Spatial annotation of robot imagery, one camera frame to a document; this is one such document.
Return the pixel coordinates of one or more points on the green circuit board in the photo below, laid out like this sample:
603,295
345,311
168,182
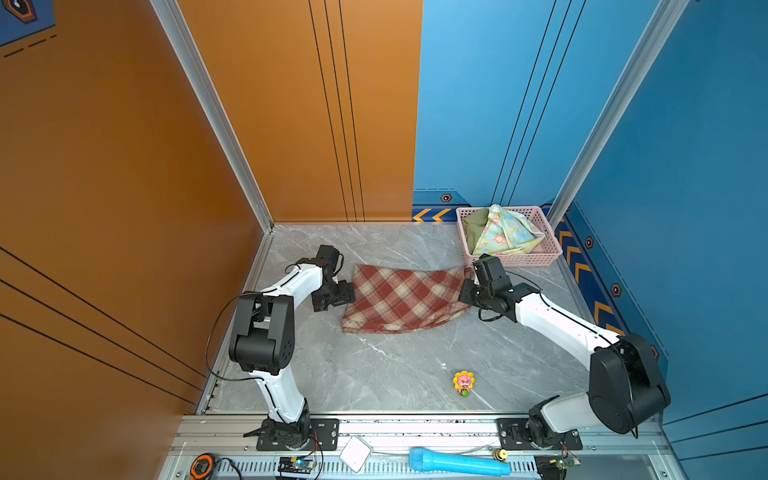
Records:
296,467
565,462

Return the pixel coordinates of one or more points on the floral pastel skirt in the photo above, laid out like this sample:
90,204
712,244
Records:
506,233

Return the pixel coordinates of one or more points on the cyan toy microphone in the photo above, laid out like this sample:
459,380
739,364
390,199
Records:
424,460

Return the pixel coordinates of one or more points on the pink perforated plastic basket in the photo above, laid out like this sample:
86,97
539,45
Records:
543,255

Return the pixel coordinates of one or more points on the small brass cylinder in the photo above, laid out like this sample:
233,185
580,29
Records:
500,455

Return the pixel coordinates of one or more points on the yellow sunflower toy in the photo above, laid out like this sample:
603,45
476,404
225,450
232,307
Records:
463,383

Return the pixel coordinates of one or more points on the left green circuit board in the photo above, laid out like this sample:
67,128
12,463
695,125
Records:
296,467

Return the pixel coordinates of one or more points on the right green circuit board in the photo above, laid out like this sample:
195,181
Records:
565,462

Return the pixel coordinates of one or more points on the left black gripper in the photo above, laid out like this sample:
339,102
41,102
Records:
346,295

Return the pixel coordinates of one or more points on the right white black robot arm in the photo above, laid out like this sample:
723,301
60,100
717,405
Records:
626,386

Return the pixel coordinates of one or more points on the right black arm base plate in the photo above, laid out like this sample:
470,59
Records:
530,434

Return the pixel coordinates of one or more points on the orange black tape measure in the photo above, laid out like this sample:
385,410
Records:
202,467

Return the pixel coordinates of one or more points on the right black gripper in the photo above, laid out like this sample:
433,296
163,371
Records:
464,291

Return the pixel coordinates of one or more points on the olive green skirt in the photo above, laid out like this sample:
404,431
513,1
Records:
474,225

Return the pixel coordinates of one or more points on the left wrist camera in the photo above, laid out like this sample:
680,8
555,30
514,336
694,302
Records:
332,256

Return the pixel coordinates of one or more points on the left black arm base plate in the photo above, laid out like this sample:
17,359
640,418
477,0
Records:
301,435

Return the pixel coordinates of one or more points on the red plaid skirt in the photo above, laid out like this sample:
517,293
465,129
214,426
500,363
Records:
397,301

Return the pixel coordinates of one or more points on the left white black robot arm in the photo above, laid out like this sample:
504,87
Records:
263,340

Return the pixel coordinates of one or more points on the white square card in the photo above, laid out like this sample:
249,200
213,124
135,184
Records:
355,454

